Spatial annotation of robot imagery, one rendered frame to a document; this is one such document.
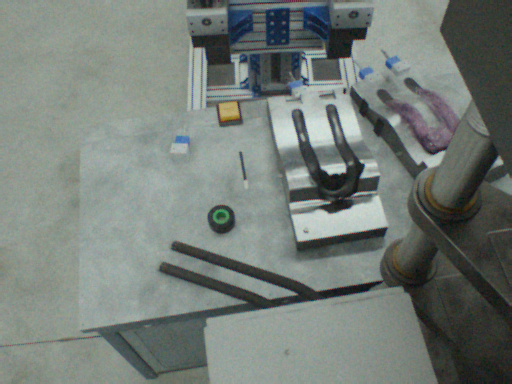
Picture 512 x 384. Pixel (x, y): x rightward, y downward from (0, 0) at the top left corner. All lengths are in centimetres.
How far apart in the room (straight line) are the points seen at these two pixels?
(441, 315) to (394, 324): 23
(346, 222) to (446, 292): 57
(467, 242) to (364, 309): 17
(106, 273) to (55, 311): 94
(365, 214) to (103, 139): 88
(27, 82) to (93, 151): 153
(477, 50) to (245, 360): 48
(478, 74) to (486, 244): 32
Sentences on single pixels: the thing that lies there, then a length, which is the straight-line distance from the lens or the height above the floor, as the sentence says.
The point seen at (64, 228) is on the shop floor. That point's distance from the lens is 266.
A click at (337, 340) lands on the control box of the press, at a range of 77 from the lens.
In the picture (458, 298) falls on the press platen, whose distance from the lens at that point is 103.
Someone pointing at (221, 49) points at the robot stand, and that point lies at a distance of 202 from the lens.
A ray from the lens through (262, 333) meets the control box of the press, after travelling 77.
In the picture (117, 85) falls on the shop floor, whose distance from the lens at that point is 309.
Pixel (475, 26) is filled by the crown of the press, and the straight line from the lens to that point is 55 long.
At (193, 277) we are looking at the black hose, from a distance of 148.
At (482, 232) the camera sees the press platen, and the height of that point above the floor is 154.
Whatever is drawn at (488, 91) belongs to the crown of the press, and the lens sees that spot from 53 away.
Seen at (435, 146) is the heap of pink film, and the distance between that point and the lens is 169.
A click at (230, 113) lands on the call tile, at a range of 177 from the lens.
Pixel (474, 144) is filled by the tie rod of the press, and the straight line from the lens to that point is 68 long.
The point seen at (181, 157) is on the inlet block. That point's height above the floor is 83.
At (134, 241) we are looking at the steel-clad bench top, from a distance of 161.
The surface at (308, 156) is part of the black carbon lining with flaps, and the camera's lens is 159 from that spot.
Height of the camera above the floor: 221
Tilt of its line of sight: 59 degrees down
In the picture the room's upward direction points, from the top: 3 degrees counter-clockwise
